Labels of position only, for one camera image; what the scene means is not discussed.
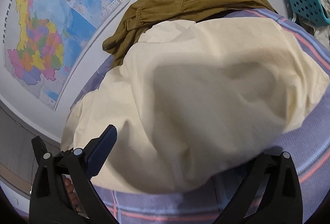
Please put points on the grey wooden panel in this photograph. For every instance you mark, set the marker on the grey wooden panel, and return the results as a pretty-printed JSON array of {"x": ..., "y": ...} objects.
[{"x": 18, "y": 149}]

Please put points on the purple plaid bed sheet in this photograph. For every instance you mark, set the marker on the purple plaid bed sheet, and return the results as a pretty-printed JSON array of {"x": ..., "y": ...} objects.
[{"x": 317, "y": 157}]

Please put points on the colourful wall map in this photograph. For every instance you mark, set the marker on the colourful wall map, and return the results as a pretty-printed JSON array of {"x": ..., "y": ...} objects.
[{"x": 51, "y": 28}]

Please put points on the person's left hand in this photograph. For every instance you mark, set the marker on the person's left hand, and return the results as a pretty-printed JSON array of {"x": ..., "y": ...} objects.
[{"x": 71, "y": 190}]

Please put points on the cream garment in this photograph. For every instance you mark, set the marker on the cream garment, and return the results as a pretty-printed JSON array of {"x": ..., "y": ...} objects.
[{"x": 196, "y": 100}]

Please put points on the teal perforated plastic basket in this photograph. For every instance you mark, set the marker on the teal perforated plastic basket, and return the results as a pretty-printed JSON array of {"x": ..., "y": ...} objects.
[{"x": 301, "y": 0}]

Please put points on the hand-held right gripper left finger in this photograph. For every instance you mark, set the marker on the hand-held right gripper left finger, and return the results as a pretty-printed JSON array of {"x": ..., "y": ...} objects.
[{"x": 103, "y": 146}]

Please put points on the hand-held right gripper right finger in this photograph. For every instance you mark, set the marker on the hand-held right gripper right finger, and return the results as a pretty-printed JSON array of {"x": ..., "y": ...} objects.
[{"x": 260, "y": 168}]

